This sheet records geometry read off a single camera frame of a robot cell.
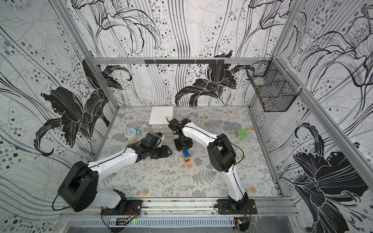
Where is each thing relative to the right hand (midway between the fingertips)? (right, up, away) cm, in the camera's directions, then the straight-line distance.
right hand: (184, 147), depth 91 cm
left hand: (-8, -4, -5) cm, 11 cm away
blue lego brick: (+1, -2, -7) cm, 8 cm away
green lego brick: (+2, -5, -6) cm, 8 cm away
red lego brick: (+2, -7, -4) cm, 8 cm away
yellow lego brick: (+2, -6, -5) cm, 8 cm away
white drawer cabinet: (-17, +16, 0) cm, 24 cm away
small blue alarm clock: (-37, +8, +7) cm, 38 cm away
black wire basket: (+57, +38, -4) cm, 68 cm away
